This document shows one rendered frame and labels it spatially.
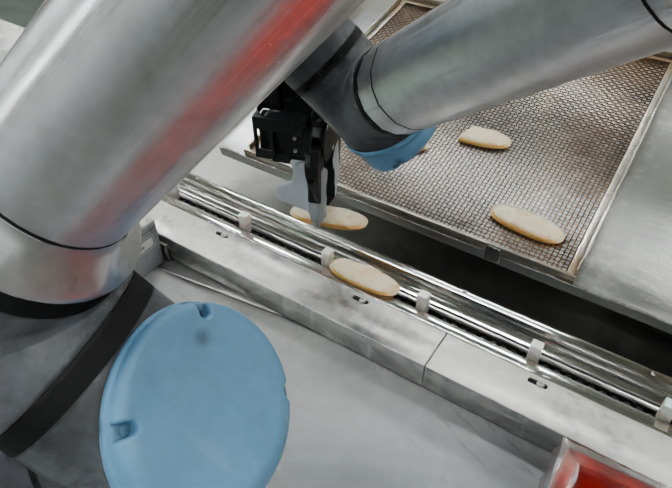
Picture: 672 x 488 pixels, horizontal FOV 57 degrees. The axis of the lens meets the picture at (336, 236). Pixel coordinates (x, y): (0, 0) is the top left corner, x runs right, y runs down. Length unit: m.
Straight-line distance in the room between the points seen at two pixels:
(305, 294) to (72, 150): 0.53
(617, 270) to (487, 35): 0.50
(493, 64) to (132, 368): 0.25
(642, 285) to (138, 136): 0.66
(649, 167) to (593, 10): 0.64
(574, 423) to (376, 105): 0.39
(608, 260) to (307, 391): 0.40
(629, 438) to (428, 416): 0.20
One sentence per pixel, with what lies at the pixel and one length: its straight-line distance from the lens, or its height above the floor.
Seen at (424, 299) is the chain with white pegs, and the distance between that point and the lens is 0.74.
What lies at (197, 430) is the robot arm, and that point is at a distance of 0.33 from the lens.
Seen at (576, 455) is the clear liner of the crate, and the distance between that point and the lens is 0.59.
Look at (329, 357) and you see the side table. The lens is 0.74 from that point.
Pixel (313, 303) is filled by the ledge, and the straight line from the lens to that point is 0.74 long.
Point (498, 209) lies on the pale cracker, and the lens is 0.83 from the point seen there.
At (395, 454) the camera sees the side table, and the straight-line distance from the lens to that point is 0.68.
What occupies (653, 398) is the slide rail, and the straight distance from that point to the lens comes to 0.75.
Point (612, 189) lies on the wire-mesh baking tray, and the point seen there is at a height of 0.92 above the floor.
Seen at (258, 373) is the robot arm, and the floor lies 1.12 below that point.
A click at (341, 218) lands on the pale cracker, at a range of 0.75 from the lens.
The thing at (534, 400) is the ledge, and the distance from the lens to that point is 0.69.
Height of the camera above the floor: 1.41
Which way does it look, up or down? 41 degrees down
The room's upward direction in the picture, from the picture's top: straight up
